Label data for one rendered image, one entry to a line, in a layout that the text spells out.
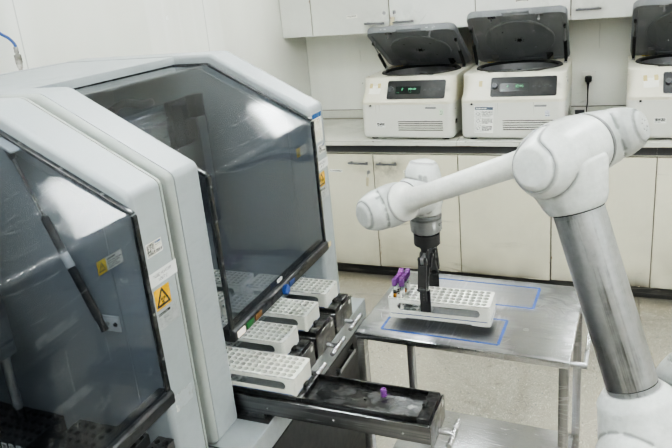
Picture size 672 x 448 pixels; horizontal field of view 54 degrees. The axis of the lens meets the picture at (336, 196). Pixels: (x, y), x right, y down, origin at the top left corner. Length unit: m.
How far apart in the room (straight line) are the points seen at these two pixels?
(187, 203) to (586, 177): 0.84
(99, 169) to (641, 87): 2.86
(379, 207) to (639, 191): 2.30
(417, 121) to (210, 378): 2.48
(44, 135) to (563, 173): 1.04
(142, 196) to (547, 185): 0.79
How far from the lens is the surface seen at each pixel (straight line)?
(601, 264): 1.35
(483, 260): 3.99
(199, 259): 1.57
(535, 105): 3.68
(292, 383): 1.72
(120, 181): 1.40
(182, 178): 1.50
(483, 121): 3.74
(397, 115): 3.85
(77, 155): 1.45
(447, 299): 1.93
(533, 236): 3.87
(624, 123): 1.42
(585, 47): 4.25
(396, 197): 1.66
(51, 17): 2.81
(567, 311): 2.08
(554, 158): 1.26
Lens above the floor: 1.79
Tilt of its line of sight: 18 degrees down
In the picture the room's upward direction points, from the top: 5 degrees counter-clockwise
